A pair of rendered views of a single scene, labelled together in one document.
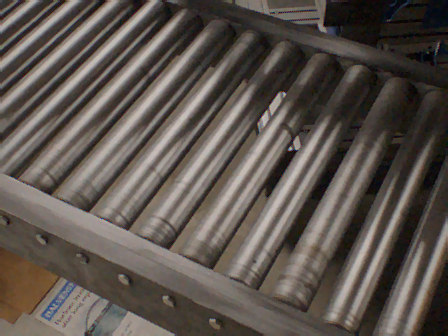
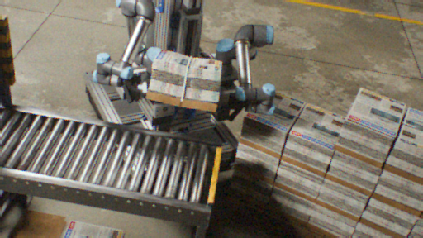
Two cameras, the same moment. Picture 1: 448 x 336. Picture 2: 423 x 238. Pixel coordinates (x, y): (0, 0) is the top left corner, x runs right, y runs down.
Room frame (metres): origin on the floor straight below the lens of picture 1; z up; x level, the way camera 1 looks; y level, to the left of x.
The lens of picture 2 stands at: (-1.28, 0.62, 2.75)
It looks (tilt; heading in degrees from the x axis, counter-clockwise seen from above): 38 degrees down; 333
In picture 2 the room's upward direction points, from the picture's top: 9 degrees clockwise
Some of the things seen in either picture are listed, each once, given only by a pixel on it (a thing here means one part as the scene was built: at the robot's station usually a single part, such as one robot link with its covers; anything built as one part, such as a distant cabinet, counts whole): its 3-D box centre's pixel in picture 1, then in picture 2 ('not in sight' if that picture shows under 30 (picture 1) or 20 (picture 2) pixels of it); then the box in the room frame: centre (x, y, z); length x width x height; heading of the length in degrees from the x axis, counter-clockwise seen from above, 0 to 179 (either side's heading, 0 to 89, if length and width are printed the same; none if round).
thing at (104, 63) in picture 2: not in sight; (106, 64); (1.16, 0.08, 1.11); 0.11 x 0.08 x 0.11; 44
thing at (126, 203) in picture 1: (189, 123); (129, 162); (0.70, 0.05, 0.77); 0.47 x 0.05 x 0.05; 152
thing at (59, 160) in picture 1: (119, 96); (106, 158); (0.76, 0.17, 0.77); 0.47 x 0.05 x 0.05; 152
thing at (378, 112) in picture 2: not in sight; (377, 111); (0.49, -1.35, 1.06); 0.37 x 0.29 x 0.01; 132
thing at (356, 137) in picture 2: not in sight; (369, 127); (0.49, -1.34, 0.95); 0.38 x 0.29 x 0.23; 132
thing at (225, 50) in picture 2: not in sight; (225, 49); (1.39, -0.77, 0.98); 0.13 x 0.12 x 0.14; 76
